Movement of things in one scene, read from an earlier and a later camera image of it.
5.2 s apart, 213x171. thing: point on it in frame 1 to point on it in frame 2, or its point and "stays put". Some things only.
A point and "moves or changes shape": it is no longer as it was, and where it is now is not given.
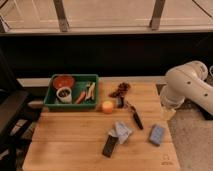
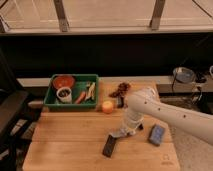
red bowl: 63,81 stays put
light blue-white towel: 122,131 moves or changes shape
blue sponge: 156,134 stays put
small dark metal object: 120,102 stays put
